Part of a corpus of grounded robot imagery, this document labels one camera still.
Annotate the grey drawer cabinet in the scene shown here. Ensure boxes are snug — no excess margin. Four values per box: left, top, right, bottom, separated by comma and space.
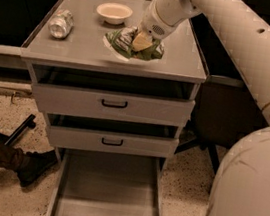
4, 0, 219, 183

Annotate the top grey drawer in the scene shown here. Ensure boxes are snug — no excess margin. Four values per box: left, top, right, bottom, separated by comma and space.
32, 83, 194, 127

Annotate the crushed silver can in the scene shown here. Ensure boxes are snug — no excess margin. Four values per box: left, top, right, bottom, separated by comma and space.
48, 9, 74, 39

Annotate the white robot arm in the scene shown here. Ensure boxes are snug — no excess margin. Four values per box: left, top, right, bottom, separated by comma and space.
142, 0, 270, 216

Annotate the green jalapeno chip bag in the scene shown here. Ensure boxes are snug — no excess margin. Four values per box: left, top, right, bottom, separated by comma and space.
103, 26, 165, 62

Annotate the middle grey drawer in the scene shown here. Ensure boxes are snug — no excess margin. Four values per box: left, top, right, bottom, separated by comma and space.
46, 125, 179, 158

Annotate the white paper bowl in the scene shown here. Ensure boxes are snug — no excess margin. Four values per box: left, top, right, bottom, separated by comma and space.
96, 2, 133, 25

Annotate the black shoe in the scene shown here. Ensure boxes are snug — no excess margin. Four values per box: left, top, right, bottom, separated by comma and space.
16, 150, 58, 188

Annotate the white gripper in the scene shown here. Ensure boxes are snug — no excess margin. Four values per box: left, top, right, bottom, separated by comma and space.
129, 0, 182, 58

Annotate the black office chair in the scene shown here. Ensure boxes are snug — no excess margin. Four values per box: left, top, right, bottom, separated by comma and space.
176, 14, 268, 170

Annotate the bottom grey open drawer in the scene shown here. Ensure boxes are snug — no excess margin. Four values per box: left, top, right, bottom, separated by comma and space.
46, 149, 162, 216

